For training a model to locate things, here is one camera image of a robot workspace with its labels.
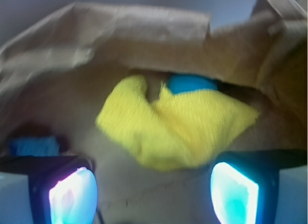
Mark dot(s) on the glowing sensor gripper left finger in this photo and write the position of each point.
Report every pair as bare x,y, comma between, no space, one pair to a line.
47,190

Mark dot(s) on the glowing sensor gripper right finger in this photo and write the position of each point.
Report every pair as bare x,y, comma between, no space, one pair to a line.
260,187

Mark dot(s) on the yellow microfiber cloth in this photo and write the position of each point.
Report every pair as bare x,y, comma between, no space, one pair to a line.
176,131

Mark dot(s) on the light blue sponge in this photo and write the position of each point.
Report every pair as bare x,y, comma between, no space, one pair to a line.
34,146

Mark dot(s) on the brown paper bag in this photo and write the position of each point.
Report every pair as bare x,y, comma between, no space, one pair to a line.
56,77

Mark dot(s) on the teal blue object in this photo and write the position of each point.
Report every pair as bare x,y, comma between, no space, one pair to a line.
182,83

